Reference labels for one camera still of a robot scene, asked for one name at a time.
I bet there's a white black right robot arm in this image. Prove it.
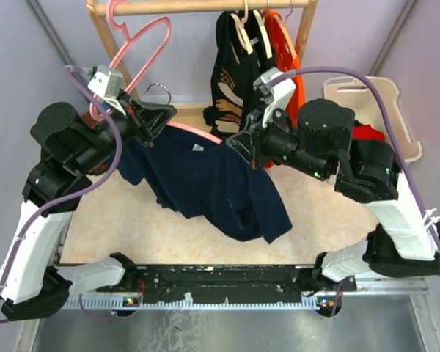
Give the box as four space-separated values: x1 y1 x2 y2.
227 98 440 290

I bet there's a navy blue t shirt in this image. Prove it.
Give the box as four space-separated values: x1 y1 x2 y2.
117 126 293 243

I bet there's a brown t shirt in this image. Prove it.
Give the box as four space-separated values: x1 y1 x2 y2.
81 112 109 176

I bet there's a cream hanger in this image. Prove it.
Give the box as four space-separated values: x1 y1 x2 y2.
252 10 273 60
230 0 254 56

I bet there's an orange t shirt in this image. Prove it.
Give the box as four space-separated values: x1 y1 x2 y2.
260 9 307 169

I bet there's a wooden clothes rack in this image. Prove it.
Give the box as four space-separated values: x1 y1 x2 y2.
86 1 318 98

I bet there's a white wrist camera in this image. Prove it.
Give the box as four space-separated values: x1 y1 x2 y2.
88 65 125 114
253 67 296 128

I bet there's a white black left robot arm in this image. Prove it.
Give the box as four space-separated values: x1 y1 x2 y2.
0 92 177 321

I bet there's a white laundry basket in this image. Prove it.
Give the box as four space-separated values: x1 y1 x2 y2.
323 76 422 164

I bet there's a black printed t shirt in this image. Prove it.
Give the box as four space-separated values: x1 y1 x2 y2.
203 10 262 139

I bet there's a red t shirt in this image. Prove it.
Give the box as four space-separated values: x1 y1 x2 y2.
353 124 386 141

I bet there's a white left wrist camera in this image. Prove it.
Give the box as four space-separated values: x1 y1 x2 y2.
88 65 125 114

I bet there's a wooden hanger under orange shirt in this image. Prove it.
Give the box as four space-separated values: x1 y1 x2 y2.
264 9 298 67

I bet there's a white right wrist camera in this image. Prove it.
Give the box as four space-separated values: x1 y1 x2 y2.
253 67 296 128

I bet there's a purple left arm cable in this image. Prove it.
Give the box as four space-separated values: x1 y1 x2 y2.
0 65 124 326

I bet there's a pink hanger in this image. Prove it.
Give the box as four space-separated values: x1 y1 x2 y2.
89 0 173 120
143 82 222 144

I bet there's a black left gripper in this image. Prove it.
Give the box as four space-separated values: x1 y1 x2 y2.
73 87 177 172

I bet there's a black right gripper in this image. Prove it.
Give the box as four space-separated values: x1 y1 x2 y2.
226 102 331 183

